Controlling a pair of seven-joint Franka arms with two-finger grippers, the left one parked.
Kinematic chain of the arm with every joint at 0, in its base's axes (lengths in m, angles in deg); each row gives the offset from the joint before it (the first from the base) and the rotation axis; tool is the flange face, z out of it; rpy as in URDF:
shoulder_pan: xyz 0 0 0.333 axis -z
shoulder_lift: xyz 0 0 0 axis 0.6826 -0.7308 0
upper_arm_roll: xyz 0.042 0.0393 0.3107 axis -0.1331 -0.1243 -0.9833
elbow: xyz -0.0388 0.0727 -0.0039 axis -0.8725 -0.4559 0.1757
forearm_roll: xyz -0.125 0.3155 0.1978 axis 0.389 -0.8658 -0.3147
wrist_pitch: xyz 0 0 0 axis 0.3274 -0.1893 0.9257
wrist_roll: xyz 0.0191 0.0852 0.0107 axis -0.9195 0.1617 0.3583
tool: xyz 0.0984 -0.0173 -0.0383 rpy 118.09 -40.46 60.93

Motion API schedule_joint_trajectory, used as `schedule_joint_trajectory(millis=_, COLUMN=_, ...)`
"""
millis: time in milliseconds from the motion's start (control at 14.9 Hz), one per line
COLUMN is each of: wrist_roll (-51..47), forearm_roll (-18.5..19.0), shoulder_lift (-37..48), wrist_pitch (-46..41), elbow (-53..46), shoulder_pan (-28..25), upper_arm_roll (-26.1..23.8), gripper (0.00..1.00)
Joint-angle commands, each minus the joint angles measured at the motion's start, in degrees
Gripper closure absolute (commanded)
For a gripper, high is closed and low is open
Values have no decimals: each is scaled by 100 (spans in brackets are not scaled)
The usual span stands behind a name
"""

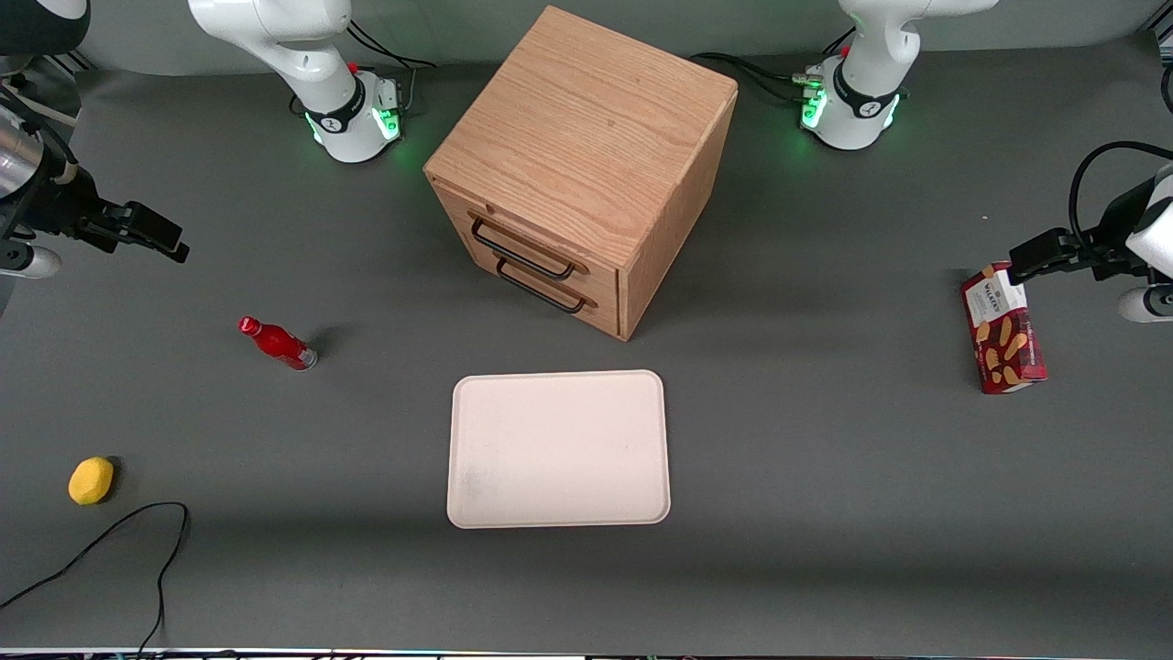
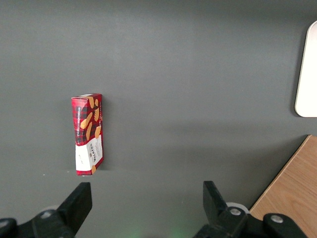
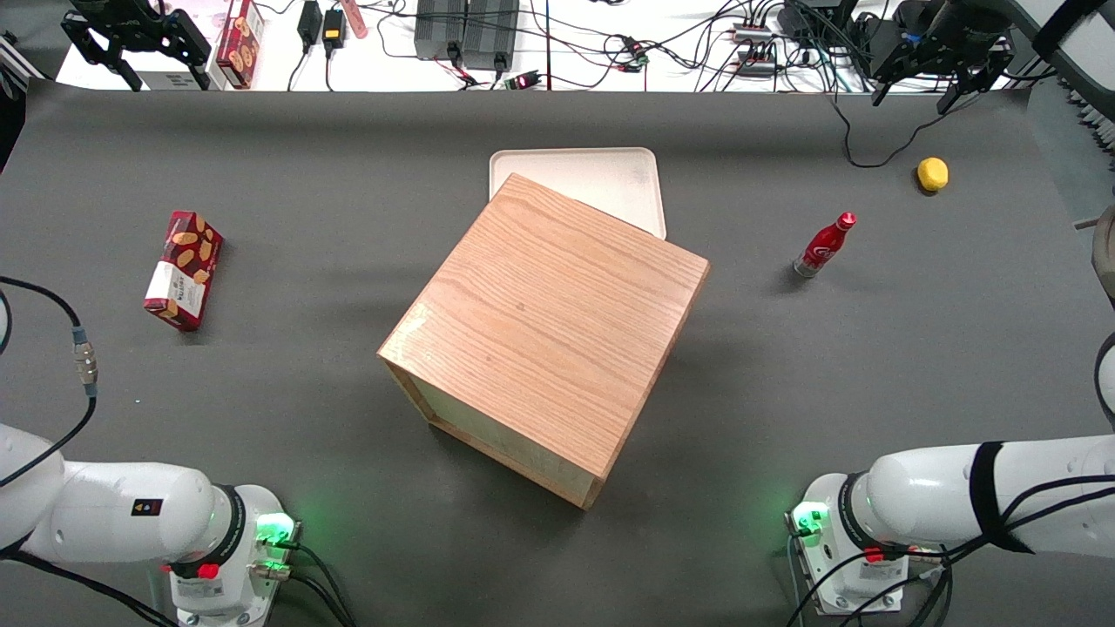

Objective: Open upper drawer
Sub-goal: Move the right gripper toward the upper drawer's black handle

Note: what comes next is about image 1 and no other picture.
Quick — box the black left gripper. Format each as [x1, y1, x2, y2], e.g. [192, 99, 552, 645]
[1007, 178, 1158, 288]

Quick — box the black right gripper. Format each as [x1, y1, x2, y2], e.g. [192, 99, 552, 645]
[16, 167, 191, 265]

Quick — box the wooden oak drawer cabinet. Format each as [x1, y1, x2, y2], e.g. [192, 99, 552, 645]
[423, 5, 740, 343]

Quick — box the red tartan shortbread box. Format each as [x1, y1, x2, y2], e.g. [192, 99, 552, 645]
[959, 260, 1049, 396]

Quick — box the red bottle with red cap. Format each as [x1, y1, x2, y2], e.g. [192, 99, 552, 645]
[237, 315, 320, 372]

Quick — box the yellow lemon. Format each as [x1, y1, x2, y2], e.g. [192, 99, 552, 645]
[67, 456, 116, 507]

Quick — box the cream rectangular plastic tray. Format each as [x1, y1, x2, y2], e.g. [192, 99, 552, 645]
[446, 369, 673, 530]

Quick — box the black looped gripper cable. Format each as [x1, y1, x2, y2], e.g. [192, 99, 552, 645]
[1067, 139, 1173, 259]

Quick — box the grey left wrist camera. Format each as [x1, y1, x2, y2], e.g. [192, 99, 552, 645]
[1116, 285, 1173, 325]

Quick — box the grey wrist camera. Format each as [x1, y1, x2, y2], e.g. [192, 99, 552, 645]
[1116, 285, 1173, 325]
[0, 245, 64, 280]

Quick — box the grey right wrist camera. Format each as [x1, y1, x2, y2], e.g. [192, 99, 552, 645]
[0, 245, 64, 280]

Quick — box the black cable at arm base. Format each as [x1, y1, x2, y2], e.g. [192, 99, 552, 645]
[688, 27, 859, 107]
[343, 18, 440, 118]

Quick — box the thin black cable on table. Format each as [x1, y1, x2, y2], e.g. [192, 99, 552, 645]
[0, 500, 192, 657]

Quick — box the wooden drawer with black handle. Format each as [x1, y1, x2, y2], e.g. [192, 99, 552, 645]
[456, 240, 626, 340]
[434, 180, 626, 292]

